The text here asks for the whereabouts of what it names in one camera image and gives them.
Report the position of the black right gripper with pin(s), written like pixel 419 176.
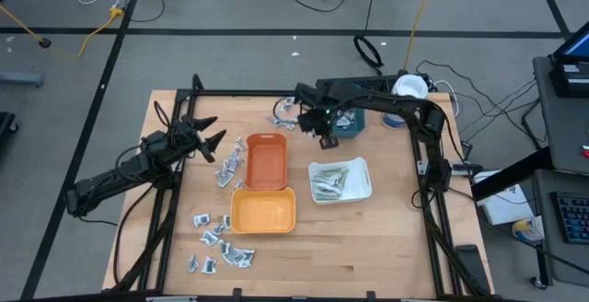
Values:
pixel 315 122

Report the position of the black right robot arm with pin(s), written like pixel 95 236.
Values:
pixel 377 101

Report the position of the grey desk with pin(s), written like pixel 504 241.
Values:
pixel 563 127
pixel 566 265

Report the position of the small white blue packet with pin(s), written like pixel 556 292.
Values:
pixel 292 125
pixel 285 108
pixel 343 120
pixel 352 119
pixel 291 101
pixel 274 120
pixel 282 123

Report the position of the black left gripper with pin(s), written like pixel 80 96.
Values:
pixel 186 136

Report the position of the black aluminium table frame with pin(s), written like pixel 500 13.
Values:
pixel 230 93

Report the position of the black desk crossbar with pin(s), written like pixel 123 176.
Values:
pixel 511 175

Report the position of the black keyboard coloured keys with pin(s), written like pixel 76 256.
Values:
pixel 573 217

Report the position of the yellow pole black foot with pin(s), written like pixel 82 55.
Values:
pixel 44 42

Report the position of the small white black packet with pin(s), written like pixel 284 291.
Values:
pixel 226 221
pixel 217 228
pixel 209 237
pixel 193 263
pixel 201 220
pixel 245 257
pixel 224 247
pixel 231 256
pixel 209 265

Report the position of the green white bandage strip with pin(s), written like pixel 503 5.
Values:
pixel 322 177
pixel 333 190
pixel 329 171
pixel 322 195
pixel 343 178
pixel 318 187

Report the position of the black laptop computer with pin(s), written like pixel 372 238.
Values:
pixel 570 78

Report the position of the black equipment base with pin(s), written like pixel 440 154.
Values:
pixel 5 124

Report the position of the white plastic bin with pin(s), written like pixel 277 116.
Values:
pixel 359 187

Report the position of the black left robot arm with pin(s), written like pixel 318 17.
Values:
pixel 115 173

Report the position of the black power adapter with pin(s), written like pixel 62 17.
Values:
pixel 467 169

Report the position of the yellow plastic bin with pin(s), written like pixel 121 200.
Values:
pixel 262 210

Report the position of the black foot pedal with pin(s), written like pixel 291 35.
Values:
pixel 469 258

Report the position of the teal plastic bin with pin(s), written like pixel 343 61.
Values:
pixel 354 131

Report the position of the yellow blue wipes canister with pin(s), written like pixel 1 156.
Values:
pixel 527 230

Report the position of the dark orange plastic bin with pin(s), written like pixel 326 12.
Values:
pixel 266 161

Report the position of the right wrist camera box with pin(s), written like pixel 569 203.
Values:
pixel 329 142

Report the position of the grey metal foot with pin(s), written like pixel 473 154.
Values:
pixel 20 79

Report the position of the white box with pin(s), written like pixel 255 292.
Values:
pixel 506 205

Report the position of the white wipes canister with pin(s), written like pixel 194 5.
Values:
pixel 409 85

